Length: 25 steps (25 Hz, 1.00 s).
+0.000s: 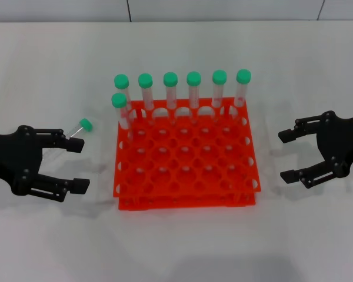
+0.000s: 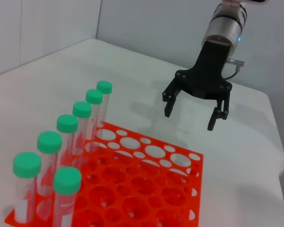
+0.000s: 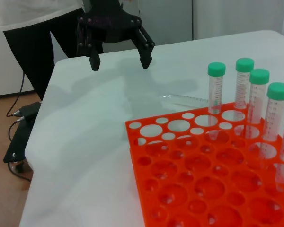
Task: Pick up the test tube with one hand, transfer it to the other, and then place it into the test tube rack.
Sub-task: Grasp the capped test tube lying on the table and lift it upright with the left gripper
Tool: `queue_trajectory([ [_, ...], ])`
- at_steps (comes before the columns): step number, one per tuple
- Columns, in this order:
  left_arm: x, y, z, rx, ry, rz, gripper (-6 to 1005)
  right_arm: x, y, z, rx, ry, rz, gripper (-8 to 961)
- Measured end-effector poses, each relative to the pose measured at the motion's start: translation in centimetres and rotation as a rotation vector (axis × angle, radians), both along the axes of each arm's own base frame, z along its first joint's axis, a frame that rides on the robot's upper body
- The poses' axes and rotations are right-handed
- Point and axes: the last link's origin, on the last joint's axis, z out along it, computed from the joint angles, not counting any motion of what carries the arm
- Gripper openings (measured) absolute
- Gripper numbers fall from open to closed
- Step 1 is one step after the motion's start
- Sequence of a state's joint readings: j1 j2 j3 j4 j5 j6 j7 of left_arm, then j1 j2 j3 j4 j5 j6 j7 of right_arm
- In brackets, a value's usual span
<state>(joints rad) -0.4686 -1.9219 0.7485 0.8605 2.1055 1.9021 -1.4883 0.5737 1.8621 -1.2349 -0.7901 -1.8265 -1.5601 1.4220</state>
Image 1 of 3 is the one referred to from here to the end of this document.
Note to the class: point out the orange plastic test tube rack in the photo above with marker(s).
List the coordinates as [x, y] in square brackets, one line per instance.
[194, 176]

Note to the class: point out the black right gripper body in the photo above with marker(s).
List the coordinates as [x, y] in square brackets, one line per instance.
[341, 141]

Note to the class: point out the green-capped clear test tube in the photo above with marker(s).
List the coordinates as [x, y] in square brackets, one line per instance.
[219, 77]
[119, 100]
[193, 78]
[121, 81]
[145, 80]
[170, 79]
[243, 76]
[86, 124]

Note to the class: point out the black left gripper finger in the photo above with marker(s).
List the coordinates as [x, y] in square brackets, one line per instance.
[76, 186]
[73, 144]

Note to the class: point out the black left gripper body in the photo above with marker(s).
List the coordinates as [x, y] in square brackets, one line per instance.
[11, 155]

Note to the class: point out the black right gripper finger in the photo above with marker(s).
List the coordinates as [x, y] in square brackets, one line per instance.
[288, 135]
[289, 176]

